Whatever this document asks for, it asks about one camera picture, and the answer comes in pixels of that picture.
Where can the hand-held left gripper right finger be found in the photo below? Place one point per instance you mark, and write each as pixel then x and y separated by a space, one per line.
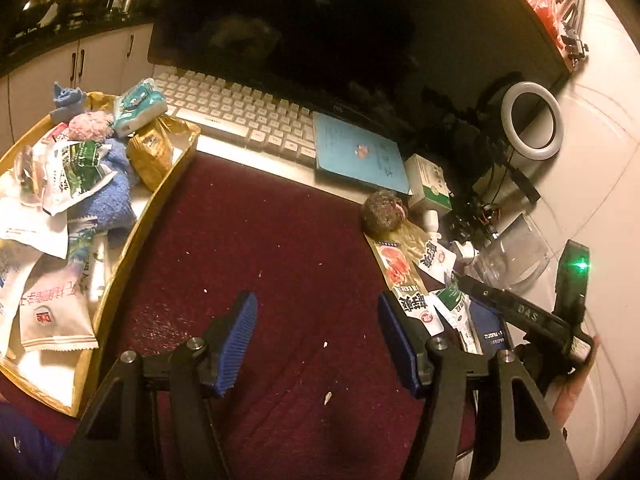
pixel 395 345

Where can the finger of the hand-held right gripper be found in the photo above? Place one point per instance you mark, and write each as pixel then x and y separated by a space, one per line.
pixel 520 312

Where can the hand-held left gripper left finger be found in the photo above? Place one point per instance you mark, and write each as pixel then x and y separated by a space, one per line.
pixel 240 340

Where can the gold tray box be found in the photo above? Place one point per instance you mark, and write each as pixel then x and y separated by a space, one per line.
pixel 125 265

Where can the white scenery print snack packet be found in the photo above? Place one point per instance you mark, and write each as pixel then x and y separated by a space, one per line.
pixel 55 315

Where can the yellow cracker packet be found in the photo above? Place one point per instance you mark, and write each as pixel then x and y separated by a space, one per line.
pixel 150 155

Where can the white plastic packet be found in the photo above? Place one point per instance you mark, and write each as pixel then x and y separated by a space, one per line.
pixel 17 300

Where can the small white sachet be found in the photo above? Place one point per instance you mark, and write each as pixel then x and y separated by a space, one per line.
pixel 30 230

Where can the green white granule sachet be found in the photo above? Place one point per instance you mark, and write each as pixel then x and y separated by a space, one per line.
pixel 452 302
pixel 80 165

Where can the teal tissue pack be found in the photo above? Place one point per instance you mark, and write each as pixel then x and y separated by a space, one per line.
pixel 137 107

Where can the pink plush ball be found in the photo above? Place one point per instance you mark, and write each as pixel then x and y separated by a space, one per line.
pixel 90 125

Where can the person's right hand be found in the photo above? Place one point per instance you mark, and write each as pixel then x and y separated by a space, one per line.
pixel 575 390

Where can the dark blue booklet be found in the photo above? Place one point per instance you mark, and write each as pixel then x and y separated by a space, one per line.
pixel 490 330

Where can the clear plastic container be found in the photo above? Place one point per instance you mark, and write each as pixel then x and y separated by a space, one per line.
pixel 520 250

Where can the gold foil snack packet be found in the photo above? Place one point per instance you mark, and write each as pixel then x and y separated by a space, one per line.
pixel 395 265

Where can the maroon desk mat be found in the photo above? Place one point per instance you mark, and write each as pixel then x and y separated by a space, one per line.
pixel 275 260

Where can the white spouted pouch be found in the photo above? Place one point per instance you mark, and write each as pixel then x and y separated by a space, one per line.
pixel 437 257

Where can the grey plush ball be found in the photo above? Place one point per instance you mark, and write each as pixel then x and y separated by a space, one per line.
pixel 382 215

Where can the green white medicine box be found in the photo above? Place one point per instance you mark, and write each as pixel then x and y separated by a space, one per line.
pixel 430 185

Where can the light blue notebook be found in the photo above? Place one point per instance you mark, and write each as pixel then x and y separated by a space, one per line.
pixel 350 155

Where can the blue towel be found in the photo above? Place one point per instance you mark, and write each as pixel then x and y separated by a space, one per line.
pixel 110 190

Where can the white keyboard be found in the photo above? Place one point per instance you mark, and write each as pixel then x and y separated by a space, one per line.
pixel 225 110

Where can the blue clothing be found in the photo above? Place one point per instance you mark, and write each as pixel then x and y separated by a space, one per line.
pixel 25 435

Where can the clear plastic wrapper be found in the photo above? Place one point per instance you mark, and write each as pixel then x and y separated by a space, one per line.
pixel 32 175

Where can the black tripod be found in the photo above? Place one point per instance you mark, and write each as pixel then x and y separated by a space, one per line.
pixel 575 10

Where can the red plastic bag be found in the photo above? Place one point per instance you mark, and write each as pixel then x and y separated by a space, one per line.
pixel 542 0

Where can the blue fluffy sock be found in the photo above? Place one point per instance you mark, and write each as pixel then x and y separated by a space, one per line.
pixel 67 100

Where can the white base cabinets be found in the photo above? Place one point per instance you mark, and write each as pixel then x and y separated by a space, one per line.
pixel 100 60

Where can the black computer monitor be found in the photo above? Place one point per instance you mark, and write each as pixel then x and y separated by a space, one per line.
pixel 350 35

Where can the metal wok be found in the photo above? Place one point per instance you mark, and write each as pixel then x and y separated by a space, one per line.
pixel 90 2

